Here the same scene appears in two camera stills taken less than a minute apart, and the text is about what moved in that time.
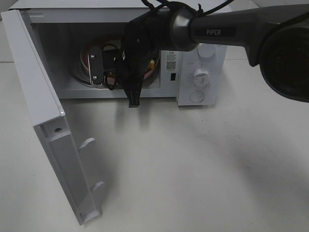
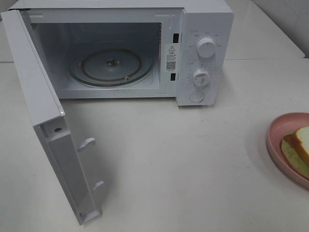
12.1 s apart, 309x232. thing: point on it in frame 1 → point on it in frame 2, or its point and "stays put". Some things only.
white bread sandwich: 110,79 → 294,147
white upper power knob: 206,50 stays put
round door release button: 197,96 stays put
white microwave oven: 82,42 stays put
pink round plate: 111,78 → 279,128
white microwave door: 50,122 stays put
